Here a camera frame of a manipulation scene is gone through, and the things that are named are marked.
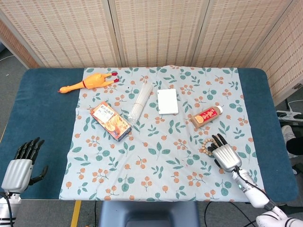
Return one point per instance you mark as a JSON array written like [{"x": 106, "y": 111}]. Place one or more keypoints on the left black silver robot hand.
[{"x": 17, "y": 172}]

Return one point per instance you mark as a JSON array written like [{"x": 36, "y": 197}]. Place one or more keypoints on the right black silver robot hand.
[{"x": 226, "y": 157}]

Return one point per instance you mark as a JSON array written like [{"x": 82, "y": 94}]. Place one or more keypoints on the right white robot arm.
[{"x": 256, "y": 196}]

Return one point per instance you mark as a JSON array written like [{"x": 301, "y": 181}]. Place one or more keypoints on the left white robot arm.
[{"x": 6, "y": 210}]

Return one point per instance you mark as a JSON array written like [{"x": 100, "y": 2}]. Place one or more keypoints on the brown drink bottle red label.
[{"x": 206, "y": 117}]

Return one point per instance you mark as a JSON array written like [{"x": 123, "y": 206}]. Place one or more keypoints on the teal blue table cover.
[{"x": 42, "y": 113}]

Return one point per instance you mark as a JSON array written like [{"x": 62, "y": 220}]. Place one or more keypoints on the white shoe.
[{"x": 287, "y": 133}]

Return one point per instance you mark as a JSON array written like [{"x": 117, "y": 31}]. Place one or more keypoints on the black fabric object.
[{"x": 296, "y": 145}]

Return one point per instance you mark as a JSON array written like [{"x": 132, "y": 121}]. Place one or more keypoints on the floral leaf print tablecloth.
[{"x": 154, "y": 153}]

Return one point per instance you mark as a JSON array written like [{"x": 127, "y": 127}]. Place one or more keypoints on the white floor stand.
[{"x": 290, "y": 116}]

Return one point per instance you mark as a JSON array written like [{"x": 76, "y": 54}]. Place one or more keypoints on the white flat box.
[{"x": 168, "y": 101}]

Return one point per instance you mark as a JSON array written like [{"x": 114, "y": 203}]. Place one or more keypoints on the blue grey chair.
[{"x": 149, "y": 214}]

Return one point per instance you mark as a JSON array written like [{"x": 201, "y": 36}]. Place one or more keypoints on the bundle of clear straws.
[{"x": 142, "y": 99}]

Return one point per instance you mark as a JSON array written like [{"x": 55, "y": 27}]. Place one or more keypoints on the orange blue snack box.
[{"x": 111, "y": 121}]

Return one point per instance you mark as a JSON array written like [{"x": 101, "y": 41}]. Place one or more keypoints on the yellow rubber chicken toy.
[{"x": 93, "y": 81}]

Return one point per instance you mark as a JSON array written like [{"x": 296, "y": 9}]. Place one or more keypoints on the woven folding screen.
[{"x": 165, "y": 30}]

